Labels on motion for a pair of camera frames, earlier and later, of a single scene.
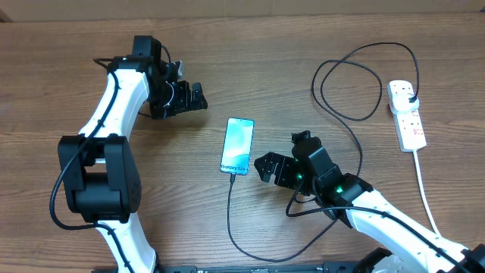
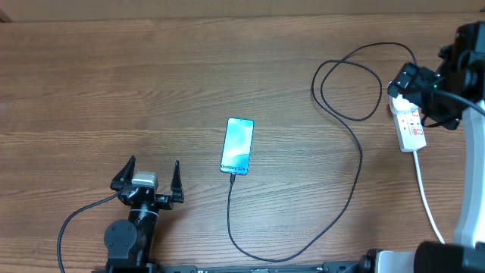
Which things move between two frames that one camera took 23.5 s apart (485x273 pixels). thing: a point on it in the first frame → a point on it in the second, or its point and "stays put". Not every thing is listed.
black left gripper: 184,102 → 165,202
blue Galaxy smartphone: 236,150 stays put
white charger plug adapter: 399,99 stays put
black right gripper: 286,164 → 417,82
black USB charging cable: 342,112 stays put
